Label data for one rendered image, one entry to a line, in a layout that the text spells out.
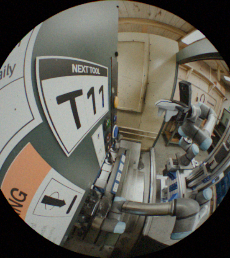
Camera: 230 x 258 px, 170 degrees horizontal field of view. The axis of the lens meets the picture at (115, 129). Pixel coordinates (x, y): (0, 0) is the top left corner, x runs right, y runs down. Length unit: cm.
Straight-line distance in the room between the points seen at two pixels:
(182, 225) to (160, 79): 105
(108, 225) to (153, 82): 110
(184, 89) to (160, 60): 66
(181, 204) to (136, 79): 97
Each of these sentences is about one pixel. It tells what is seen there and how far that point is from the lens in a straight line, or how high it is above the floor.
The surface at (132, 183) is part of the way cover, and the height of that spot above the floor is 74.
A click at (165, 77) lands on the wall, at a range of 92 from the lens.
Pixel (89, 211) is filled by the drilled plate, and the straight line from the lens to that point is 72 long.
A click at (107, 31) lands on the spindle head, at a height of 177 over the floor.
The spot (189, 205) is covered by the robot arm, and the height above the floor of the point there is 140.
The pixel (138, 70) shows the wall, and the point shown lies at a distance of 87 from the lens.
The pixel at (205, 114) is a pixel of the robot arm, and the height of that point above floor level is 161.
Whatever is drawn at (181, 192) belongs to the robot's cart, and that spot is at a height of 95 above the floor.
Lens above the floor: 168
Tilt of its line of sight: 36 degrees down
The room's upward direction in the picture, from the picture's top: 1 degrees clockwise
